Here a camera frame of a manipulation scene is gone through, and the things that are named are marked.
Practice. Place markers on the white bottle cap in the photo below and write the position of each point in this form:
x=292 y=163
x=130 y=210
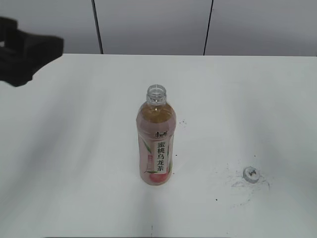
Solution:
x=251 y=174

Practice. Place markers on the pink oolong tea bottle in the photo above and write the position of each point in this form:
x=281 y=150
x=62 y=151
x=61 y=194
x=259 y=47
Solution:
x=156 y=124

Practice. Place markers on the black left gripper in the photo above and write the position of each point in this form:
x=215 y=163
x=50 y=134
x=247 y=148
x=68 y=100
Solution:
x=23 y=53

